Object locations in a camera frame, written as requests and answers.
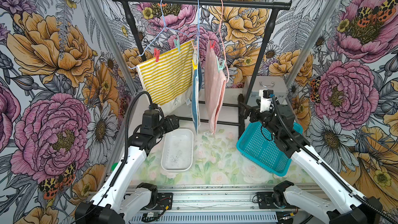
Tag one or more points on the red clothespin on yellow towel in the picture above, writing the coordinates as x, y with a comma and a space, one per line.
157, 54

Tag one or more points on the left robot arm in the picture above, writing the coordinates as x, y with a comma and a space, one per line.
110, 205

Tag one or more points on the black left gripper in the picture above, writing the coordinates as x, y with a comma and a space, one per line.
174, 123

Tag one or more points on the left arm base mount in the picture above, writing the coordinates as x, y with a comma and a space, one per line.
164, 201

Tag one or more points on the light blue wire hanger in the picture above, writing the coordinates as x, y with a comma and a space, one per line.
158, 34

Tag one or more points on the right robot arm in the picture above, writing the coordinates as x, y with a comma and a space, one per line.
296, 147

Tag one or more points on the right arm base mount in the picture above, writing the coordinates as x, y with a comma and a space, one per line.
266, 200

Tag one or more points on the green clothespin on yellow towel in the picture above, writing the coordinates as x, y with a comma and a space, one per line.
177, 43

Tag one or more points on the white plastic tray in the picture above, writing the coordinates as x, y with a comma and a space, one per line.
177, 154

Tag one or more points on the pink towel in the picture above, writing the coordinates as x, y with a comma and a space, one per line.
215, 85

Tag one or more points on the mint clothespin on pink towel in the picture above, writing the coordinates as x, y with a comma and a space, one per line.
221, 65

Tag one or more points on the yellow striped towel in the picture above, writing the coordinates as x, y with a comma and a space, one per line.
169, 80

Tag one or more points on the teal plastic basket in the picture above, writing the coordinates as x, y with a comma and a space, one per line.
257, 145

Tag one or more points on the black clothes rack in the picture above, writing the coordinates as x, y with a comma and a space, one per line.
275, 8

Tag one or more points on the blue and beige towel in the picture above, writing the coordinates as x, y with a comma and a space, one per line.
195, 96

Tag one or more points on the red clothespin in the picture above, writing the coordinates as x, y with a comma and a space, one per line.
157, 54
212, 45

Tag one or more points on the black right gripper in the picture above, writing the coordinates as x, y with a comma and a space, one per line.
255, 112

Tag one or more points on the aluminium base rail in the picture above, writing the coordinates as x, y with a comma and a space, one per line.
211, 202

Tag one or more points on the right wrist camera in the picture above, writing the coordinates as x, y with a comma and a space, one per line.
266, 102

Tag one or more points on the silver aluminium case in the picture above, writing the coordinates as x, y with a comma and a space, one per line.
275, 83

